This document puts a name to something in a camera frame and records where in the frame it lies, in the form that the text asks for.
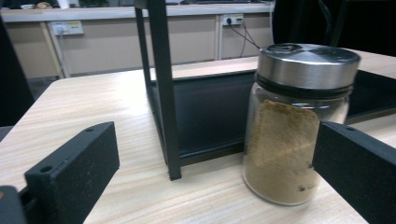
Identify black socket cable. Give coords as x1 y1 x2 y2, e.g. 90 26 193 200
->
228 19 262 59

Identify white wall socket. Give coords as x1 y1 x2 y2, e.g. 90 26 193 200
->
221 13 245 27
49 20 85 36

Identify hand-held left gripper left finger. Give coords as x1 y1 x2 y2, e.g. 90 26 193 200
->
23 120 120 224

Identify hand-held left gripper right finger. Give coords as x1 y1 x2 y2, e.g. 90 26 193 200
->
312 120 396 224

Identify black metal rack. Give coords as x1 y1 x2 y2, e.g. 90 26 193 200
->
134 0 396 181

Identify glass spice jar steel lid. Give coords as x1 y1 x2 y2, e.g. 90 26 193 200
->
242 42 362 207

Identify dark curtain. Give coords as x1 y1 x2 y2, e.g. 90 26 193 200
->
0 15 35 127
272 0 396 58

